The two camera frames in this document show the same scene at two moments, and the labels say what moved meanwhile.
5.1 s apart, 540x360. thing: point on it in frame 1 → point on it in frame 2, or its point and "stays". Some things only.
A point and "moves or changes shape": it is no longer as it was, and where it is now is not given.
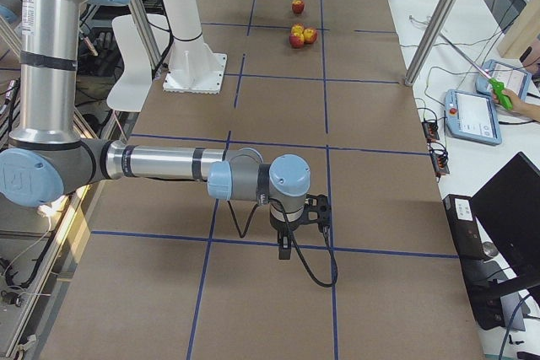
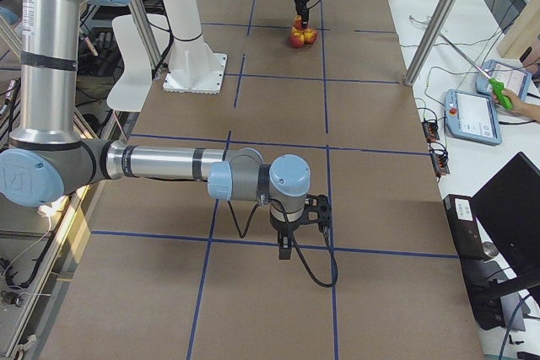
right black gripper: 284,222 stays
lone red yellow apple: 298,5 moves or changes shape
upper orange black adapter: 430,130 stays
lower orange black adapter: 440,158 stays
